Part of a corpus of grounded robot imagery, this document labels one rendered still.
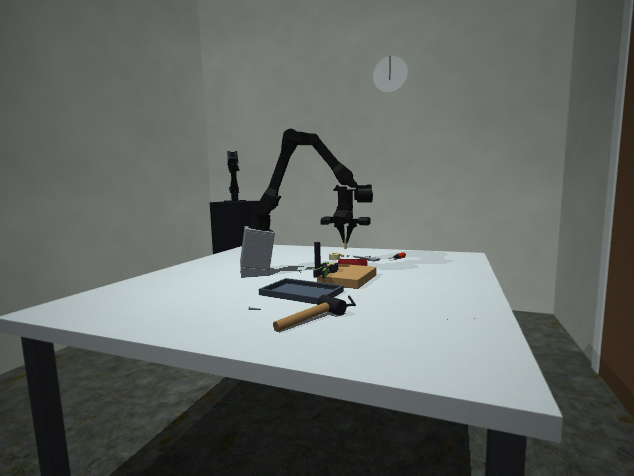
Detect wooden-handled mallet with black head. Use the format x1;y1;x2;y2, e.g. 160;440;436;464
273;295;347;332

